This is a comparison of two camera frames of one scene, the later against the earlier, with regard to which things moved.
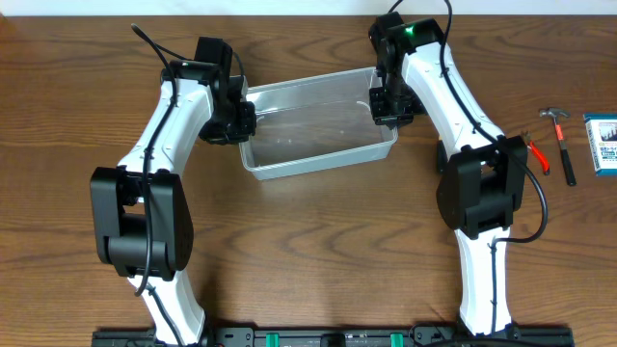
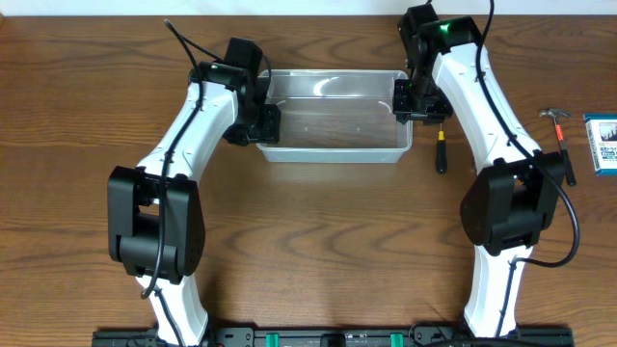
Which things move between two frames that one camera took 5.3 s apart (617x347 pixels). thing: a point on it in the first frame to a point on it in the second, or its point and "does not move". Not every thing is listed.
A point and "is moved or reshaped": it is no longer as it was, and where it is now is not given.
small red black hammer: (555, 113) does not move
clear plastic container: (313, 123) is moved or reshaped
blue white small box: (602, 134) does not move
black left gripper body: (231, 125) to (266, 123)
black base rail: (336, 337) does not move
